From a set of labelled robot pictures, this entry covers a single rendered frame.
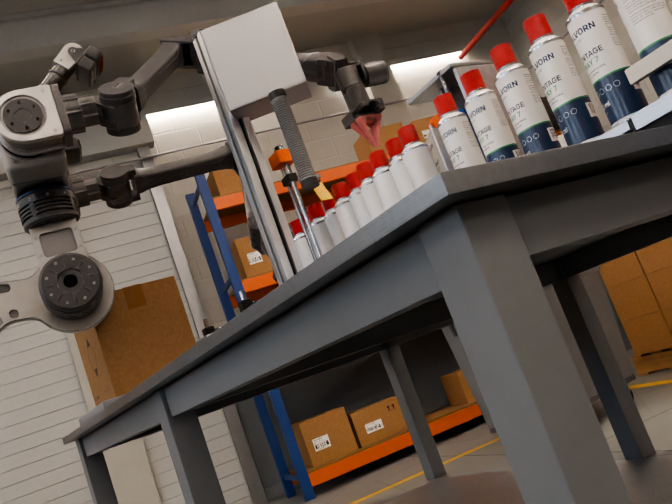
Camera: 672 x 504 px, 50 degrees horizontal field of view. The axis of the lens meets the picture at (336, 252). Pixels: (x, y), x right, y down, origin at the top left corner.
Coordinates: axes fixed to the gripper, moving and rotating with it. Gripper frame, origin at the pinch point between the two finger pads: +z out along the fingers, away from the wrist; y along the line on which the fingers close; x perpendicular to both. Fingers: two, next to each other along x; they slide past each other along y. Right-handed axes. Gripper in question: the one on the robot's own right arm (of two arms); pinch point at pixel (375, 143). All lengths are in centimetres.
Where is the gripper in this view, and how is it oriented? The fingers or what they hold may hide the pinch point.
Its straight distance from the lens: 174.7
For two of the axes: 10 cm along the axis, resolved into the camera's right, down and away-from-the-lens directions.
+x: -8.0, 2.3, -5.5
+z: 3.6, 9.2, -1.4
